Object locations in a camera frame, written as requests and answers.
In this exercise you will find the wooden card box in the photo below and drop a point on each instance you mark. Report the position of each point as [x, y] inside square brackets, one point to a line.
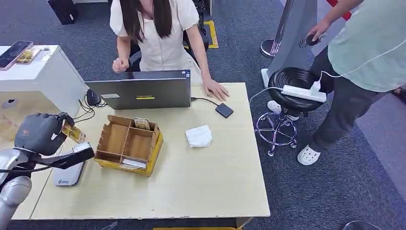
[114, 139]

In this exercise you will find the white power bank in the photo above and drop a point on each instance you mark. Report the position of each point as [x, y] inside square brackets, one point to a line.
[68, 177]

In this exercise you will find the white card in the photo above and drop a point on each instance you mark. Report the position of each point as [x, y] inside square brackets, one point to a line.
[134, 163]

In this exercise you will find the grey sign stand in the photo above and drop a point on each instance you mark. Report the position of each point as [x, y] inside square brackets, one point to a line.
[295, 54]

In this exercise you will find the red strip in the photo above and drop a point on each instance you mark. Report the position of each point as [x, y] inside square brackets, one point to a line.
[339, 8]

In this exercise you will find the printed yellow card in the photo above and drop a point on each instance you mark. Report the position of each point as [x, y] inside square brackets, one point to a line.
[75, 135]

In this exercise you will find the grey laptop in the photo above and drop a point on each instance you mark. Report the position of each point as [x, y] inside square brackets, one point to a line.
[142, 92]

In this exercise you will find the person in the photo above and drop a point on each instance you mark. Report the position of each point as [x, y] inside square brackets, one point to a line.
[161, 47]
[364, 47]

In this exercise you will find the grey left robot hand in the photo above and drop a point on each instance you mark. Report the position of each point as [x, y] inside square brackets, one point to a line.
[38, 133]

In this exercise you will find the white cabinet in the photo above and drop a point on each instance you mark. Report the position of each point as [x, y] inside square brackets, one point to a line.
[47, 79]

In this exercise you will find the black round object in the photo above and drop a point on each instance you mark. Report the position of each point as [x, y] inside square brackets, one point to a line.
[311, 40]

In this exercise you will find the chrome stanchion post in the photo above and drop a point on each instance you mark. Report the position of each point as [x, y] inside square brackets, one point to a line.
[269, 47]

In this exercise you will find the black power adapter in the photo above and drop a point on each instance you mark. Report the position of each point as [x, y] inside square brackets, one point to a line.
[93, 97]

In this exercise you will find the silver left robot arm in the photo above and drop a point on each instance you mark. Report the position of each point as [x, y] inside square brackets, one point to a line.
[12, 193]

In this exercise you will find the black square hub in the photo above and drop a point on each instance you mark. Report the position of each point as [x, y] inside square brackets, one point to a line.
[224, 110]

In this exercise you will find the pale wooden desk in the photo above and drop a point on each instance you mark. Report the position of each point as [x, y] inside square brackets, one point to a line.
[190, 174]

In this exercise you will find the yellow floor tape frame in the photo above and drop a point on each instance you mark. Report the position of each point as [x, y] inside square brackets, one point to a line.
[212, 35]

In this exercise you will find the phone with pink case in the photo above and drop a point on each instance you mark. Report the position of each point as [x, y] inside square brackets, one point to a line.
[14, 54]

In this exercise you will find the printed card stack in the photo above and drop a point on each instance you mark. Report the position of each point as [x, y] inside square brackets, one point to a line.
[141, 123]

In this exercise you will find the white folded tissue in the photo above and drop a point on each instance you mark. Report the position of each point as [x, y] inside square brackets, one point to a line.
[199, 137]

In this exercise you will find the white power strip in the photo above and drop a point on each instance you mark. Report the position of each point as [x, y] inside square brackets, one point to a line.
[303, 93]

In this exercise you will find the black stool with chrome base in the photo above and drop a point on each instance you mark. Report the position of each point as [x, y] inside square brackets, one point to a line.
[291, 79]

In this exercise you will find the black floor box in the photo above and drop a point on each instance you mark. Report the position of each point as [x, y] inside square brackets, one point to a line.
[63, 11]

